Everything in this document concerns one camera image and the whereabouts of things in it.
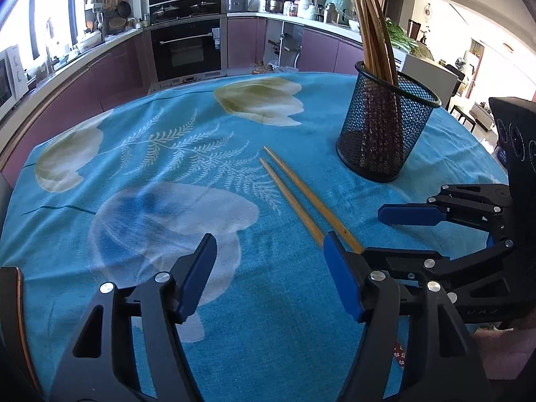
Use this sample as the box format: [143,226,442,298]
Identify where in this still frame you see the right hand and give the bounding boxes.
[472,310,535,344]

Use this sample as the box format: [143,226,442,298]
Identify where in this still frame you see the white microwave oven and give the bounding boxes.
[0,46,28,118]

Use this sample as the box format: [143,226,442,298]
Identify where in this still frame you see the blue floral tablecloth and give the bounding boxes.
[1,73,507,401]

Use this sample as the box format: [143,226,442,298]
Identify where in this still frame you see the black stove hood unit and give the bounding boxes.
[148,0,222,24]

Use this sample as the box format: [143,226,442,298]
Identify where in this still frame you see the black mesh utensil holder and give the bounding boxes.
[335,62,442,183]

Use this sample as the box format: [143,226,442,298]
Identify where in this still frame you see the pink sleeve forearm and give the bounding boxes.
[472,329,535,401]

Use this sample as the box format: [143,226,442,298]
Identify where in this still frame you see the steel cooking pot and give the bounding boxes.
[263,0,288,14]

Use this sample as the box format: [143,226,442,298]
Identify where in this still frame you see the green leafy vegetables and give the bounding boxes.
[386,18,418,54]

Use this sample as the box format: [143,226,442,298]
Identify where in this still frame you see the wooden chopstick floral end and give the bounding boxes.
[354,0,376,75]
[361,0,389,81]

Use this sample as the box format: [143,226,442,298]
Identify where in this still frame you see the wooden chair back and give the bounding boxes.
[1,267,42,397]

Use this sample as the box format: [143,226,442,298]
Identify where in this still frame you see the purple kitchen cabinets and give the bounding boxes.
[1,14,362,185]

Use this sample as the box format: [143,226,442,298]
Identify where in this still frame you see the black built-in oven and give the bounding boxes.
[150,18,222,82]

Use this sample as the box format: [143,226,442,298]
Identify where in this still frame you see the wooden chopstick red end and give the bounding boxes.
[393,341,406,367]

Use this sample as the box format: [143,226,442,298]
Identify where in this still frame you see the black bar stool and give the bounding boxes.
[450,105,476,133]

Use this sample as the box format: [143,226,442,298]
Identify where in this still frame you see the mint green appliance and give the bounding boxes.
[325,0,355,25]

